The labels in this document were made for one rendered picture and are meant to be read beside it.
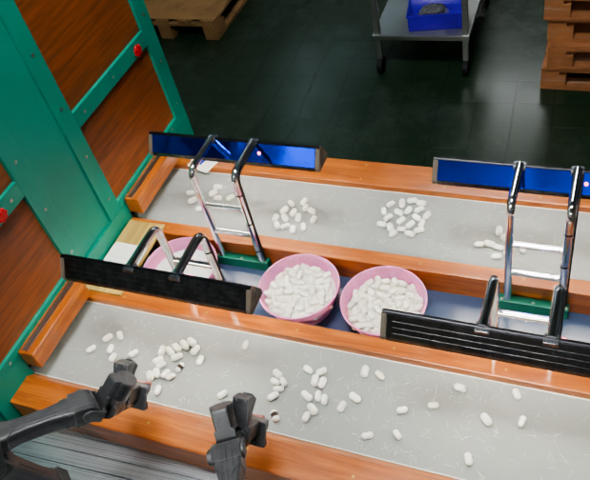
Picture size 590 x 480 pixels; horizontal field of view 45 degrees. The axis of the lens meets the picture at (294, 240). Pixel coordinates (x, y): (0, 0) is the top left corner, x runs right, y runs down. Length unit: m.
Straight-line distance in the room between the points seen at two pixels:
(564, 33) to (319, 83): 1.41
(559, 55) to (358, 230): 1.96
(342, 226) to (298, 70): 2.28
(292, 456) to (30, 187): 1.11
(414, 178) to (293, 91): 2.00
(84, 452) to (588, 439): 1.41
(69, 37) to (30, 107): 0.28
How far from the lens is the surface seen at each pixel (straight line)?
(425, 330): 1.74
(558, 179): 2.08
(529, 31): 4.70
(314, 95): 4.37
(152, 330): 2.38
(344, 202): 2.56
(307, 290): 2.33
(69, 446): 2.35
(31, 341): 2.39
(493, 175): 2.10
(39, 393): 2.38
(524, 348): 1.72
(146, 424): 2.16
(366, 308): 2.24
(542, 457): 1.98
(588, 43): 4.09
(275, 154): 2.28
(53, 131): 2.39
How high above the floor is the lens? 2.51
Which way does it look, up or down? 46 degrees down
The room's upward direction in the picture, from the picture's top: 16 degrees counter-clockwise
